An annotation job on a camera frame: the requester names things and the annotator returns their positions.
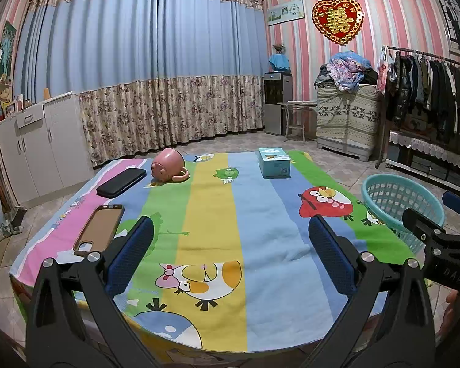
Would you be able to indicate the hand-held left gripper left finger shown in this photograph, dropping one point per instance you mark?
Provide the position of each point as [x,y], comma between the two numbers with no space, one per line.
[132,255]

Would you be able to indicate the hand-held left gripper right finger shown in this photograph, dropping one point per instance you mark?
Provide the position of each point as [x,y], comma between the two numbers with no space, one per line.
[331,255]

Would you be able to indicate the light blue plastic basket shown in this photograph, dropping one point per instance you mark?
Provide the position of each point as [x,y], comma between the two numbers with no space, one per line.
[391,191]

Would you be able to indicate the phone with brown case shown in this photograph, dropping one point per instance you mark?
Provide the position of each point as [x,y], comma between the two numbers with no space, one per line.
[99,228]

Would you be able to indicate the low dark cabinet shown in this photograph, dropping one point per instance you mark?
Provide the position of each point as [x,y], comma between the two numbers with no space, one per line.
[429,172]

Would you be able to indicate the white lace cloth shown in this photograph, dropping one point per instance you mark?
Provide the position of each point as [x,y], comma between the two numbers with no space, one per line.
[425,145]

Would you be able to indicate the black phone case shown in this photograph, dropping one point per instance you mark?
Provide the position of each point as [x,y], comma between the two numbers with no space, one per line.
[120,182]

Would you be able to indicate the printed cartoon blanket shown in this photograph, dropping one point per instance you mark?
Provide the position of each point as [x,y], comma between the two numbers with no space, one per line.
[214,218]

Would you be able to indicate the pink cup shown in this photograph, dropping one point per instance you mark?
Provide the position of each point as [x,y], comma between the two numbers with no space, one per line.
[168,163]

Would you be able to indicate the grey washing machine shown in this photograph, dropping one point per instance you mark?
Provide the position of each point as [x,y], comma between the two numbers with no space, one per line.
[345,151]

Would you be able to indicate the teal cardboard box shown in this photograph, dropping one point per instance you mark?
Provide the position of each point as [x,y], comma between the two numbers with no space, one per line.
[274,165]

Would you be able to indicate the row of hanging clothes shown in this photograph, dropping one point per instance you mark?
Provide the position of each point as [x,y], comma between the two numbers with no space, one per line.
[433,88]

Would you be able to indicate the beige patterned cover cloth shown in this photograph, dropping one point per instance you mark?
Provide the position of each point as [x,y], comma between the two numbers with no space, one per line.
[347,117]

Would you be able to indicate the white cabinet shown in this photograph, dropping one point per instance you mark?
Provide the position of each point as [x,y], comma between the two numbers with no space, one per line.
[50,149]

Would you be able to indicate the white plastic bag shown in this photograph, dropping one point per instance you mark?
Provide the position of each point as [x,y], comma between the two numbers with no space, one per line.
[2,214]

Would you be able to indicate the pink hanging bag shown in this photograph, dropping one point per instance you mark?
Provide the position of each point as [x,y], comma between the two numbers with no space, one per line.
[383,73]

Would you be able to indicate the metal clothes rack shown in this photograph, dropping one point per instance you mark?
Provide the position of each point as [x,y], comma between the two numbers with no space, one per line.
[425,54]

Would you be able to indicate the grey water dispenser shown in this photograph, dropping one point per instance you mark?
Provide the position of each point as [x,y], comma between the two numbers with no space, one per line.
[278,107]

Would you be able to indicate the floral cloth bundle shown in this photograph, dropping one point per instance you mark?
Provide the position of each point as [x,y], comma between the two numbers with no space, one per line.
[349,69]

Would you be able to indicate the dark clothes pile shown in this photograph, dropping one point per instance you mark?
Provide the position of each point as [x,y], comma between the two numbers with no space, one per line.
[322,76]

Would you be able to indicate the small white bottle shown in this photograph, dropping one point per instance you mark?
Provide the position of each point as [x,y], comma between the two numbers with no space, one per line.
[20,102]

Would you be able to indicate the blue cloth cover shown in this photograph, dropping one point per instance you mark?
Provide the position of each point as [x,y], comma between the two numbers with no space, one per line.
[280,63]

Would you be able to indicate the blue curtain with floral trim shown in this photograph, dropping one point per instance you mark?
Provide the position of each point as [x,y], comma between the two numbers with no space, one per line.
[138,53]

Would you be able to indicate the small potted plant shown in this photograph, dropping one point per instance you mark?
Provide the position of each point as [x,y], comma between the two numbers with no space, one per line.
[279,49]

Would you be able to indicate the metal frame stool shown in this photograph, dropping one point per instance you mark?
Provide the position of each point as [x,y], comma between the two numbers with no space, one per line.
[297,103]

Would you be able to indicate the window print wall poster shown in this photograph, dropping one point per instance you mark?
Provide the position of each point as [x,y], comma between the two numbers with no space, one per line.
[456,19]

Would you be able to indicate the small photo frame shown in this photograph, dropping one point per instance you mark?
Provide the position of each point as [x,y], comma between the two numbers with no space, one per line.
[10,110]

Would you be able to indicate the cartoon wall poster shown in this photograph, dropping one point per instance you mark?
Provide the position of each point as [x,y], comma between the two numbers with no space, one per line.
[2,99]

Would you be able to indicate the red heart wall decoration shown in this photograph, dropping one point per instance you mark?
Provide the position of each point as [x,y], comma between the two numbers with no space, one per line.
[337,21]

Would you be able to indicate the green wall poster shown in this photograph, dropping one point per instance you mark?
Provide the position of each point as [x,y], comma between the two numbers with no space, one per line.
[7,50]

